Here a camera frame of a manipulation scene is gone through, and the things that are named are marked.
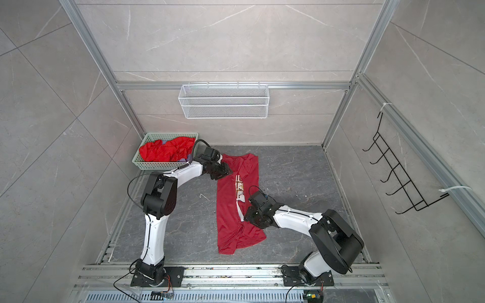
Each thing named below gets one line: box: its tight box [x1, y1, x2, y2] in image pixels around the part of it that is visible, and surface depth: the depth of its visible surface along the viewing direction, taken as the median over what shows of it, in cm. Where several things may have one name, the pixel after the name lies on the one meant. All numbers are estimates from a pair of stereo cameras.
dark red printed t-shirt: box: [216, 153, 267, 256], surface depth 94 cm
